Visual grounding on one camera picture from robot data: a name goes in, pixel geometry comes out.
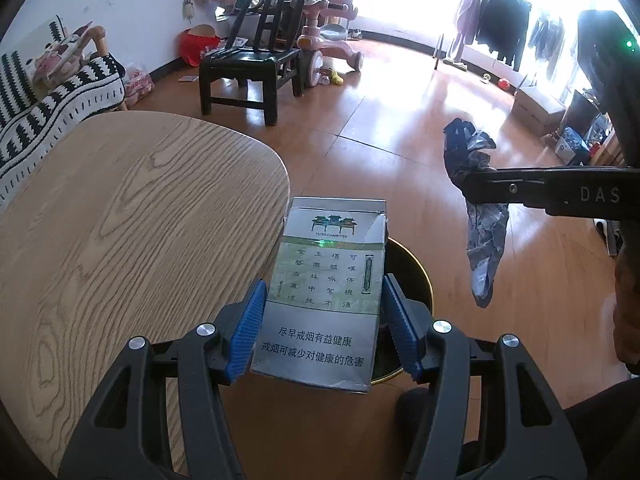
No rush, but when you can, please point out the grey hanging garment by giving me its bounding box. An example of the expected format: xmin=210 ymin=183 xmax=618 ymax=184
xmin=529 ymin=14 xmax=567 ymax=82

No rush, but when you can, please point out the person's right hand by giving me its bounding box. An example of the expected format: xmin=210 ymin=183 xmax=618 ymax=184
xmin=612 ymin=250 xmax=640 ymax=376

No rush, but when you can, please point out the brown cardboard box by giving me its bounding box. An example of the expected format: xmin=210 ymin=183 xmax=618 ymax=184
xmin=510 ymin=85 xmax=569 ymax=137

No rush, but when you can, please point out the red white plastic bag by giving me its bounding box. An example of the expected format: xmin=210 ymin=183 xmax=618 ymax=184
xmin=122 ymin=62 xmax=155 ymax=108

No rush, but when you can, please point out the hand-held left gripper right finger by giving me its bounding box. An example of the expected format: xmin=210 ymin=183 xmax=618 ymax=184
xmin=382 ymin=274 xmax=587 ymax=480

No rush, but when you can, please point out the wooden sofa armrest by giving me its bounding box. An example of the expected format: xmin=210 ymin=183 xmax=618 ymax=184
xmin=74 ymin=22 xmax=129 ymax=112

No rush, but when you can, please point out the black wooden chair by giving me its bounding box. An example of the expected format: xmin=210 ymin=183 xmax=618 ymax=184
xmin=198 ymin=0 xmax=321 ymax=127

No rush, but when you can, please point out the blue white bag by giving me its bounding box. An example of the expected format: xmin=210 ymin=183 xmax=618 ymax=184
xmin=554 ymin=126 xmax=592 ymax=164

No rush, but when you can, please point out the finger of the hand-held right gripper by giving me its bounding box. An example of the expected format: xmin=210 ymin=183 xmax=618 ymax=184
xmin=459 ymin=166 xmax=552 ymax=209

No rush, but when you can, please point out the pink ride-on toy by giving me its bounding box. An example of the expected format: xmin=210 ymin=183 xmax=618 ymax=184
xmin=296 ymin=0 xmax=365 ymax=91

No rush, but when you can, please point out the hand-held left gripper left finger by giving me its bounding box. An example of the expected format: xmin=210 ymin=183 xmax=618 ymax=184
xmin=59 ymin=279 xmax=268 ymax=480

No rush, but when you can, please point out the pale pink hanging garment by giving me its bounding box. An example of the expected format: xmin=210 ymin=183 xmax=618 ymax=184
xmin=446 ymin=0 xmax=482 ymax=64

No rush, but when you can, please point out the patterned cushion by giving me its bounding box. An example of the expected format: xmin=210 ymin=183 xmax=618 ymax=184
xmin=29 ymin=35 xmax=94 ymax=87

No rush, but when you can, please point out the black hanging garment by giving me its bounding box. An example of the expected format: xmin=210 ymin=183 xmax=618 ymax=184
xmin=474 ymin=0 xmax=533 ymax=72

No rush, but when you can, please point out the black white patterned sofa cover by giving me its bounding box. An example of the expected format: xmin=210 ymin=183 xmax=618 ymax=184
xmin=0 ymin=52 xmax=126 ymax=202

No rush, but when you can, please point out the silver green cigarette box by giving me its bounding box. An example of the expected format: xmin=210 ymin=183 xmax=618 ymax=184
xmin=250 ymin=197 xmax=389 ymax=394

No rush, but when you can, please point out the blue grey wrapper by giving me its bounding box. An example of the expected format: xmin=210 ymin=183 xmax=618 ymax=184
xmin=443 ymin=117 xmax=511 ymax=310

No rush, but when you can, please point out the black gold-rimmed trash bin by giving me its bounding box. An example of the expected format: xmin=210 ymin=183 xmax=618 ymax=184
xmin=371 ymin=237 xmax=434 ymax=385

